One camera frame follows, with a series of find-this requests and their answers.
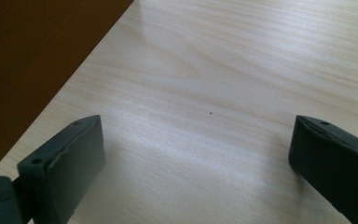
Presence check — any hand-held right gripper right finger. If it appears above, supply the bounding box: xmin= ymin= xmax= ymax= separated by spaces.
xmin=288 ymin=115 xmax=358 ymax=224

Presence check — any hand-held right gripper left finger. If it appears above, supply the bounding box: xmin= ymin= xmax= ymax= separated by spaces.
xmin=16 ymin=114 xmax=106 ymax=224

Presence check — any orange-brown wooden panel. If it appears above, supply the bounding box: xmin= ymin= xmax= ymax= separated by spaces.
xmin=0 ymin=0 xmax=135 ymax=179

